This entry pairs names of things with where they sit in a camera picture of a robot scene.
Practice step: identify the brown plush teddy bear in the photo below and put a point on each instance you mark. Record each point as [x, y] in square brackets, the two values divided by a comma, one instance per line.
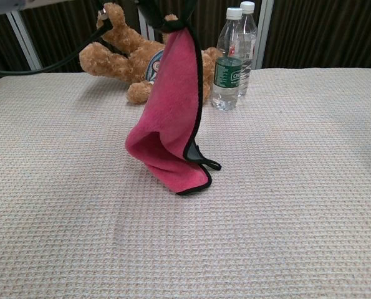
[110, 59]

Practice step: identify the pink and grey cloth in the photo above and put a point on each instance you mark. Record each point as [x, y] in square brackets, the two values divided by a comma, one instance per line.
[172, 102]

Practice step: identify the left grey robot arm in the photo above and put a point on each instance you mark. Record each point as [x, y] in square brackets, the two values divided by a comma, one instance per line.
[4, 4]

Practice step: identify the white label water bottle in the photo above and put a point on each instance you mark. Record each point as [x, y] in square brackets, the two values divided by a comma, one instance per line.
[249, 28]

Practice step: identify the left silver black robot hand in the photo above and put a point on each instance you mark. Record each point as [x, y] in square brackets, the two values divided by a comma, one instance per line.
[149, 12]

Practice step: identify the green label water bottle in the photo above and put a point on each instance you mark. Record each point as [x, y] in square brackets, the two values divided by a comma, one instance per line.
[227, 74]

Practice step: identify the beige woven tablecloth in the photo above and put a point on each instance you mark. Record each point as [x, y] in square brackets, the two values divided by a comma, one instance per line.
[185, 236]

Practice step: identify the grey metal partition post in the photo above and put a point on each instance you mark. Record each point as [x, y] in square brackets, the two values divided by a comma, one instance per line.
[263, 31]
[26, 40]
[148, 33]

